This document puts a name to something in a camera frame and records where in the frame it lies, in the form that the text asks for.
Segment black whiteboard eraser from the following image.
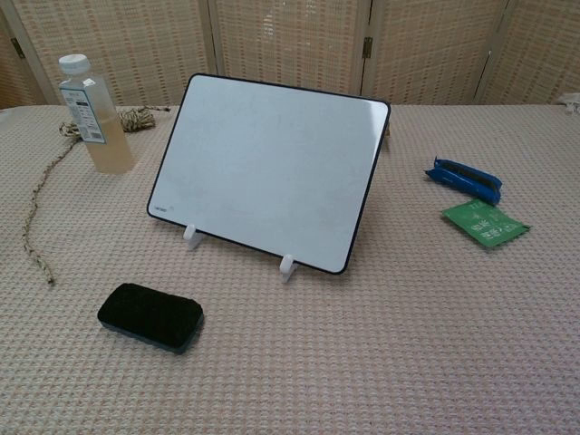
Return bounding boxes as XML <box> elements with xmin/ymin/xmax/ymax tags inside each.
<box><xmin>97</xmin><ymin>283</ymin><xmax>205</xmax><ymax>356</ymax></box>

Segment small white whiteboard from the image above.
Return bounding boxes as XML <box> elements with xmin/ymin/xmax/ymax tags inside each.
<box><xmin>146</xmin><ymin>72</ymin><xmax>392</xmax><ymax>276</ymax></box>

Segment white plastic board stand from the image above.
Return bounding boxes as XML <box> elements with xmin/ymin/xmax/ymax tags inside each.
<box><xmin>182</xmin><ymin>223</ymin><xmax>300</xmax><ymax>285</ymax></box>

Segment beige waffle tablecloth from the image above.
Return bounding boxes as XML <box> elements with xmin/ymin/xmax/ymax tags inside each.
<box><xmin>0</xmin><ymin>102</ymin><xmax>580</xmax><ymax>435</ymax></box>

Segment woven folding screen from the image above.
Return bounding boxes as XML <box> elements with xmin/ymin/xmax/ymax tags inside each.
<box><xmin>0</xmin><ymin>0</ymin><xmax>580</xmax><ymax>111</ymax></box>

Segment blue snack wrapper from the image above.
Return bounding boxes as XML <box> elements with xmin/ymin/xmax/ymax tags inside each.
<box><xmin>423</xmin><ymin>156</ymin><xmax>504</xmax><ymax>207</ymax></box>

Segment green square sachet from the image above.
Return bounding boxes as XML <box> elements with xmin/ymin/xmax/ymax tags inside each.
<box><xmin>441</xmin><ymin>198</ymin><xmax>534</xmax><ymax>251</ymax></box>

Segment clear bottle with white cap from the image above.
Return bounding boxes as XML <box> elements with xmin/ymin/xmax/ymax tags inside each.
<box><xmin>57</xmin><ymin>53</ymin><xmax>136</xmax><ymax>175</ymax></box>

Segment brown twisted twine rope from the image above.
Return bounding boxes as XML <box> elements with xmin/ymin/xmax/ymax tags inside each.
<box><xmin>22</xmin><ymin>104</ymin><xmax>171</xmax><ymax>287</ymax></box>

